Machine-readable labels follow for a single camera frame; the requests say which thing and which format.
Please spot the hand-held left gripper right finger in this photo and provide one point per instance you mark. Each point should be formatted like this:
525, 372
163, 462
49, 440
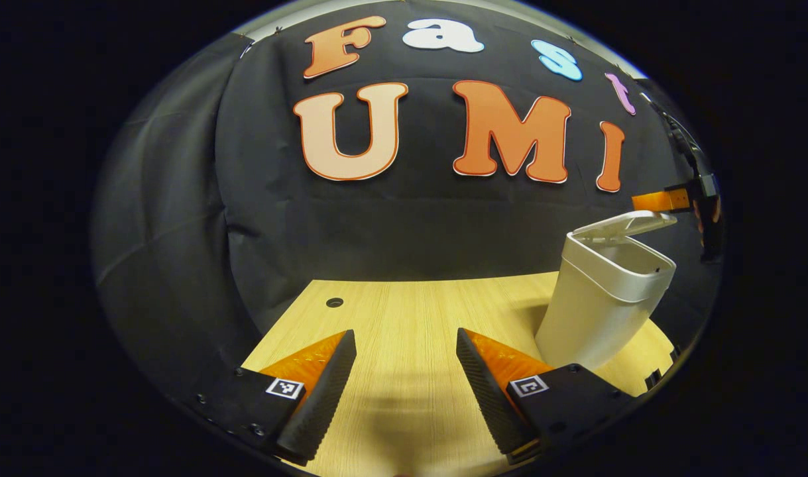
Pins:
490, 397

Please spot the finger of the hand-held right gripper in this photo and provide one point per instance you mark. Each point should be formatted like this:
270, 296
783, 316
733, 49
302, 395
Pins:
662, 200

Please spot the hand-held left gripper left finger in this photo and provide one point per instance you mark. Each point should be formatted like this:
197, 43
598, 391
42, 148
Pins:
321, 397

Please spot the white desktop garbage bin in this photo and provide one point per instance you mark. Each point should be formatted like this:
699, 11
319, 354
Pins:
589, 311

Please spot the wooden desktop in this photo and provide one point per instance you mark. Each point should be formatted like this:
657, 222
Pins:
410, 344

